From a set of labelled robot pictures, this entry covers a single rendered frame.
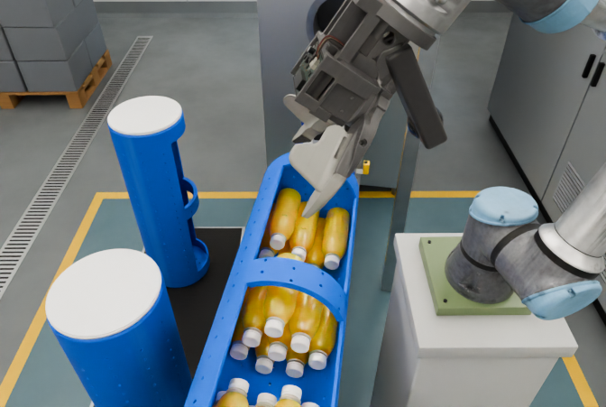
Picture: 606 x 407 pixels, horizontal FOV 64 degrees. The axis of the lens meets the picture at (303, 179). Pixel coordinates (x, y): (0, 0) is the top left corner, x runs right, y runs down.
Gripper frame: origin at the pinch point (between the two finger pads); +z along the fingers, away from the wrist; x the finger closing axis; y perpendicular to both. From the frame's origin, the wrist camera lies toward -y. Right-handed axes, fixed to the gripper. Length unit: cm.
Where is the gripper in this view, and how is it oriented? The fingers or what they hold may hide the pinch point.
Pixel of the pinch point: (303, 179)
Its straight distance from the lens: 53.7
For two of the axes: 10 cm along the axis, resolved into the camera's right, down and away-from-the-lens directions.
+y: -8.2, -4.3, -3.7
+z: -5.6, 7.1, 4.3
